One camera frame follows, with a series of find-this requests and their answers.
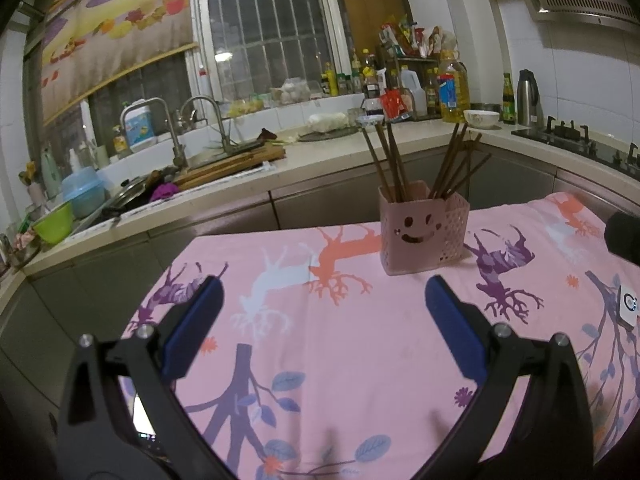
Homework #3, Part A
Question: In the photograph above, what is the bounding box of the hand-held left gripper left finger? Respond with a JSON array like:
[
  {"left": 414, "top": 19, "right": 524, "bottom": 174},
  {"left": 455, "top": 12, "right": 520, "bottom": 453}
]
[{"left": 56, "top": 275, "right": 236, "bottom": 480}]

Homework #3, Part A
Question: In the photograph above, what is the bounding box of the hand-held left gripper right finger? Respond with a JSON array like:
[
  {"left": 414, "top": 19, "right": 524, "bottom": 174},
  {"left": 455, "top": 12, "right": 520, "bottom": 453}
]
[{"left": 415, "top": 275, "right": 593, "bottom": 480}]

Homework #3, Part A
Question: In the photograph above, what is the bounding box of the pink smiley chopstick holder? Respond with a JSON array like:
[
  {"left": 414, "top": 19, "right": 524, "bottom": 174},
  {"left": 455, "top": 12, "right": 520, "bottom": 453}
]
[{"left": 378, "top": 182, "right": 471, "bottom": 277}]

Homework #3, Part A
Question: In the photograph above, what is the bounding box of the bunch of brown wooden chopsticks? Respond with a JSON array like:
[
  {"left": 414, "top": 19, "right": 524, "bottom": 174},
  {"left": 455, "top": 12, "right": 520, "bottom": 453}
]
[{"left": 357, "top": 121, "right": 493, "bottom": 202}]

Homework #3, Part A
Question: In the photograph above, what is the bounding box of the white square device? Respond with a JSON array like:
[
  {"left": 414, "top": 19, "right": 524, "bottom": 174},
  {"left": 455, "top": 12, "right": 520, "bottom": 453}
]
[{"left": 616, "top": 285, "right": 640, "bottom": 330}]

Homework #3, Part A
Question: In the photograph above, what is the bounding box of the smartphone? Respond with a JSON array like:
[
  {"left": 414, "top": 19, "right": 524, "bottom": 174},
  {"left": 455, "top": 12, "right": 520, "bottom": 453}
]
[{"left": 131, "top": 394, "right": 166, "bottom": 456}]

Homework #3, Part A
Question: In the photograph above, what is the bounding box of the pink deer print tablecloth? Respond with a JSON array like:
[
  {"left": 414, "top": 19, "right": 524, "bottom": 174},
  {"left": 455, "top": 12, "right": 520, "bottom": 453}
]
[{"left": 120, "top": 192, "right": 640, "bottom": 480}]

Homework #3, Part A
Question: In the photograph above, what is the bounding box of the black gas stove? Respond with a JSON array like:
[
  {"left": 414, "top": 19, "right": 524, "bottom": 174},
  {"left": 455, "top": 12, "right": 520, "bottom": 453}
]
[{"left": 511, "top": 116, "right": 640, "bottom": 181}]

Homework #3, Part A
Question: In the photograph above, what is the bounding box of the purple cloth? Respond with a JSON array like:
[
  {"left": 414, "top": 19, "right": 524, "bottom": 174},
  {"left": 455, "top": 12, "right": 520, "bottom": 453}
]
[{"left": 149, "top": 182, "right": 180, "bottom": 202}]

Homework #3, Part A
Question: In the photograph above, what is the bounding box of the dark cooking pan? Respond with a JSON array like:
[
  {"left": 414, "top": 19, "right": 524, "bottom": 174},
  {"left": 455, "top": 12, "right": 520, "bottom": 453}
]
[{"left": 102, "top": 175, "right": 152, "bottom": 212}]

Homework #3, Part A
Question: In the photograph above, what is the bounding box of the steel thermos jug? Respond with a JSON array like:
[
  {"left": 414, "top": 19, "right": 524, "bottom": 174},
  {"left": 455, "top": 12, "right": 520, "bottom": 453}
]
[{"left": 516, "top": 69, "right": 545, "bottom": 128}]

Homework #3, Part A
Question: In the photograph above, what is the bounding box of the wooden cutting board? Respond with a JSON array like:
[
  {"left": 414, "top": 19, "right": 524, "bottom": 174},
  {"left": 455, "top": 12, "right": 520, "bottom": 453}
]
[{"left": 172, "top": 147, "right": 287, "bottom": 192}]

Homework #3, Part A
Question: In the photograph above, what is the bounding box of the green plastic bowl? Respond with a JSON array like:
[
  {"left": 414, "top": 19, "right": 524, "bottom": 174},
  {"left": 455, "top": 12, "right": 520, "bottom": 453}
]
[{"left": 32, "top": 201, "right": 75, "bottom": 245}]

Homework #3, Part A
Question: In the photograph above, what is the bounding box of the dark green bottle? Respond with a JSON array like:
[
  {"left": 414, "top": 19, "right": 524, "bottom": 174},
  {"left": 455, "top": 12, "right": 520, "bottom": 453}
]
[{"left": 501, "top": 73, "right": 517, "bottom": 125}]

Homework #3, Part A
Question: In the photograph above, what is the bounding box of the blue plastic container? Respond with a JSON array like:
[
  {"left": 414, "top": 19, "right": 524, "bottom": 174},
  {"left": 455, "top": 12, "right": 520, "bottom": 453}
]
[{"left": 62, "top": 167, "right": 107, "bottom": 218}]

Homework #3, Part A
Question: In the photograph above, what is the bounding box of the white ceramic bowl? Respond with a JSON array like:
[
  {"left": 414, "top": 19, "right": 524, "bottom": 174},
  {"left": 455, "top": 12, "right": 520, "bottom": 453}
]
[{"left": 463, "top": 109, "right": 501, "bottom": 129}]

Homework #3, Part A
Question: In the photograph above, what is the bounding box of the white blue-label detergent bottle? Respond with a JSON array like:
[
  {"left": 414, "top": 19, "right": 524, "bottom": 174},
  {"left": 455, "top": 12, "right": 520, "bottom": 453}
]
[{"left": 120, "top": 102, "right": 160, "bottom": 153}]

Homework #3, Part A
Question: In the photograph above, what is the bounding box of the kitchen counter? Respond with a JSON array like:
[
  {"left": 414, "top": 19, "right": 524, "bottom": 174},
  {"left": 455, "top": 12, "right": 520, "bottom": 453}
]
[{"left": 0, "top": 119, "right": 640, "bottom": 411}]

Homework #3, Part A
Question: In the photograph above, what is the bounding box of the tall steel faucet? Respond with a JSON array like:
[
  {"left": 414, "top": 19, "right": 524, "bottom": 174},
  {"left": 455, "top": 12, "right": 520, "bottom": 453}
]
[{"left": 120, "top": 98, "right": 188, "bottom": 168}]

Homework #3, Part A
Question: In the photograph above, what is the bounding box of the curved steel faucet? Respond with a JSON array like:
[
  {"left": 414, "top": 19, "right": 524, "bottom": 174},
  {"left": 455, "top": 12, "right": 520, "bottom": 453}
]
[{"left": 177, "top": 96, "right": 235, "bottom": 157}]

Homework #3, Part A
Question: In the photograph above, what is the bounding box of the yellow cooking oil bottle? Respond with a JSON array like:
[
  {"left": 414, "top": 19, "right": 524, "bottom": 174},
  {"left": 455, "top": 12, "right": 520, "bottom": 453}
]
[{"left": 437, "top": 51, "right": 472, "bottom": 124}]

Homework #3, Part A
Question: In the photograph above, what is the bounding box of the red packet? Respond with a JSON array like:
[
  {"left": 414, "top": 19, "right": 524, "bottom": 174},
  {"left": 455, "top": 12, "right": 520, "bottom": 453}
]
[{"left": 381, "top": 87, "right": 407, "bottom": 122}]

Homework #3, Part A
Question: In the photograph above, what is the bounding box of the white plastic jug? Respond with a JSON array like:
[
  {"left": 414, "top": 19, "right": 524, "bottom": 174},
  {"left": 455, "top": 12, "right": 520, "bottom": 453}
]
[{"left": 400, "top": 71, "right": 429, "bottom": 117}]

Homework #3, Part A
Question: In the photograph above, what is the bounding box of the white plastic bag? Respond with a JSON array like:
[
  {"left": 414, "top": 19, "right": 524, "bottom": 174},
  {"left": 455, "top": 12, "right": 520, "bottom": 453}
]
[{"left": 309, "top": 111, "right": 349, "bottom": 133}]

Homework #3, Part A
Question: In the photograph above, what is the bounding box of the dark sauce bottle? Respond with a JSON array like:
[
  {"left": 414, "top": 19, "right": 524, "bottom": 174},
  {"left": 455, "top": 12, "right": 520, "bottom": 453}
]
[{"left": 361, "top": 67, "right": 384, "bottom": 118}]

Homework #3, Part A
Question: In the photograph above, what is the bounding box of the rack of snack packets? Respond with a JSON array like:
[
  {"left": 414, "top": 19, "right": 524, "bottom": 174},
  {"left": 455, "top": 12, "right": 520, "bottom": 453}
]
[{"left": 377, "top": 17, "right": 459, "bottom": 63}]

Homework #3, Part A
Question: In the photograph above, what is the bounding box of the fruit print window blind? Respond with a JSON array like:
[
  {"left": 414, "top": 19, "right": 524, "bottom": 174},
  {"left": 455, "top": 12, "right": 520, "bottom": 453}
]
[{"left": 42, "top": 0, "right": 199, "bottom": 127}]

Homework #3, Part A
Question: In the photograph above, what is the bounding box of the barred window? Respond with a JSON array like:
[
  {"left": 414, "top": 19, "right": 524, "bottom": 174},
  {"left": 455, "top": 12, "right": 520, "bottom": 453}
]
[{"left": 200, "top": 0, "right": 351, "bottom": 103}]

